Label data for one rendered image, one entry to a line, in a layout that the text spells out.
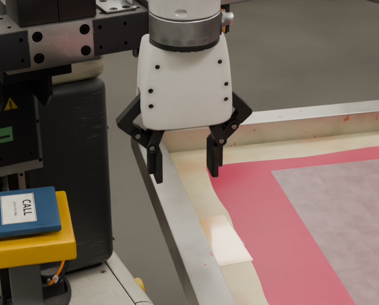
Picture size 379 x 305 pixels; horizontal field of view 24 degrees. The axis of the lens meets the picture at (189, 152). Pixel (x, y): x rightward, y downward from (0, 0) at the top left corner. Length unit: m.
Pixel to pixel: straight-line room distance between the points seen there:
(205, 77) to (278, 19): 3.83
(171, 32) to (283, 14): 3.95
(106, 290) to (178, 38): 1.30
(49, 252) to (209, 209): 0.21
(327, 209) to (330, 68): 3.01
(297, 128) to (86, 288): 0.97
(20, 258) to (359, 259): 0.41
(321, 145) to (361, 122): 0.08
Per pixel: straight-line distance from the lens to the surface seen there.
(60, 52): 1.31
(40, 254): 1.10
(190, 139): 1.28
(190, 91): 0.94
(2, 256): 1.09
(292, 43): 4.43
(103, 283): 2.16
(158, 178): 0.99
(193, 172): 1.23
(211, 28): 0.91
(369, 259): 1.07
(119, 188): 3.11
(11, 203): 1.15
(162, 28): 0.90
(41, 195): 1.16
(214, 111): 0.96
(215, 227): 1.11
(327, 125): 1.33
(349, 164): 1.27
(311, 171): 1.24
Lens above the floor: 1.55
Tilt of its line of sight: 28 degrees down
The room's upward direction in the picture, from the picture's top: straight up
